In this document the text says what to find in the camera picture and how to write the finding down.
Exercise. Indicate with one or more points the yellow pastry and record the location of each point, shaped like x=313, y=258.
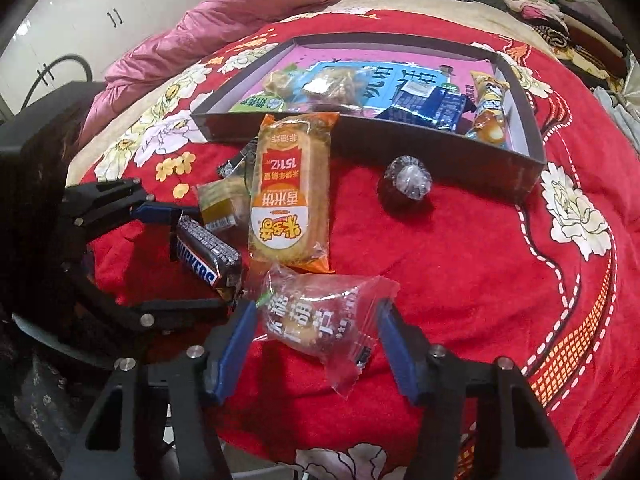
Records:
x=280, y=85

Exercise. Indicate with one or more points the orange rice cracker packet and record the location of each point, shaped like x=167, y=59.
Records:
x=292, y=195

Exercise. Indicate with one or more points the yellow snack packet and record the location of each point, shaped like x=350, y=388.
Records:
x=490, y=110

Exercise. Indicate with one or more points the brown pastry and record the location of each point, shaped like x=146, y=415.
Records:
x=335, y=82

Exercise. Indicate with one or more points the white wardrobe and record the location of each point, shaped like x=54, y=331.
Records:
x=100, y=10

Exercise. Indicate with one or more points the blue snack packet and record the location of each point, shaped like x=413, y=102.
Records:
x=430, y=107

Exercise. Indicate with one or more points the dark jelly cup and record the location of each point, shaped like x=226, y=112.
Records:
x=407, y=180

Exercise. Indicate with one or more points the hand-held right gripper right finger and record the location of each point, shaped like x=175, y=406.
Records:
x=400, y=355

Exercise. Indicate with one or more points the dark green snack packet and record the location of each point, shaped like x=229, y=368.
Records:
x=235, y=162

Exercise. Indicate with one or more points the dark shallow box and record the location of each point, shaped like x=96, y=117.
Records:
x=450, y=170

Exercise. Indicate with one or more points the pile of folded clothes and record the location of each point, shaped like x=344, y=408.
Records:
x=575, y=20

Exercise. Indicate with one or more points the brown chocolate bar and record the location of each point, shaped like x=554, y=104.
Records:
x=202, y=257

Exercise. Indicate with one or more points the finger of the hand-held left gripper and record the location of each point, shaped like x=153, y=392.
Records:
x=165, y=310
x=150, y=212

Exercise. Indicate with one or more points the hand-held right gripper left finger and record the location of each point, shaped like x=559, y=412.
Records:
x=232, y=350

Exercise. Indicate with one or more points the green cake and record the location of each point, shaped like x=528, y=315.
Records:
x=222, y=205

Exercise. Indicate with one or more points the red floral blanket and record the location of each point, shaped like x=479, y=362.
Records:
x=475, y=285

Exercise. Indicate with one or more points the dark patterned clothing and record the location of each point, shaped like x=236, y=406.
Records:
x=45, y=410

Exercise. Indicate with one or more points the clear candied fruit packet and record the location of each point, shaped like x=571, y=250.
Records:
x=320, y=320

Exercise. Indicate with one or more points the pink quilt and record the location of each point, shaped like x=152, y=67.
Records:
x=225, y=25

